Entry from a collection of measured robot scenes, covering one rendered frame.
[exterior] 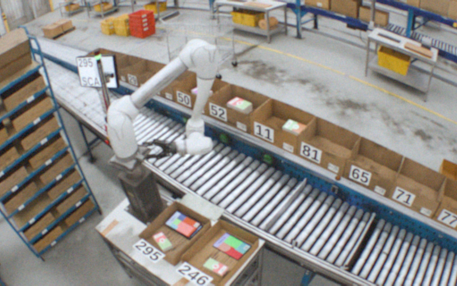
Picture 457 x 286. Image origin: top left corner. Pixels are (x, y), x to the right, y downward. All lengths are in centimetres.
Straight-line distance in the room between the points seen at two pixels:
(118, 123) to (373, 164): 172
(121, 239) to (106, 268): 90
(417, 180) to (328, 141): 84
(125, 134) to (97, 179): 208
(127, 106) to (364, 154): 163
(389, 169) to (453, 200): 64
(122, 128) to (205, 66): 54
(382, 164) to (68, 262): 291
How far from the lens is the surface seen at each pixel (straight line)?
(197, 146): 203
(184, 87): 298
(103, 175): 383
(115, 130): 177
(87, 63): 280
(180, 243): 203
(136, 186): 197
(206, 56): 174
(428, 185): 240
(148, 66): 362
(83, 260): 315
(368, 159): 240
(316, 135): 252
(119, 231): 220
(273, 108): 263
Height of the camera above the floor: 242
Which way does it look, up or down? 39 degrees down
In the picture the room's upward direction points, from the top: 5 degrees counter-clockwise
